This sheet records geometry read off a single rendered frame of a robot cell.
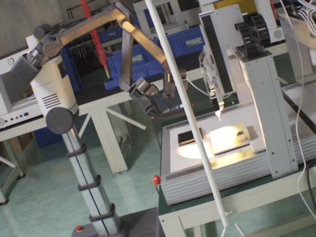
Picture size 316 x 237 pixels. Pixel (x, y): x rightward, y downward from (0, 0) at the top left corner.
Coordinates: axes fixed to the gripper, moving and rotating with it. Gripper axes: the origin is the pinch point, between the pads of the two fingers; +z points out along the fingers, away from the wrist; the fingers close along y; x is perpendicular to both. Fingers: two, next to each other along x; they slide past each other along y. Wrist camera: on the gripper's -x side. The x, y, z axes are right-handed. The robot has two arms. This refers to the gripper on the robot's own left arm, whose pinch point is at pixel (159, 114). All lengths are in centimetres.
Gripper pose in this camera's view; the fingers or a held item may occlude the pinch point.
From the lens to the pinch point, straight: 256.8
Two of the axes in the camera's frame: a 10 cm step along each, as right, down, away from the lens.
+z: 7.4, 6.5, 1.7
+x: -6.7, 7.1, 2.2
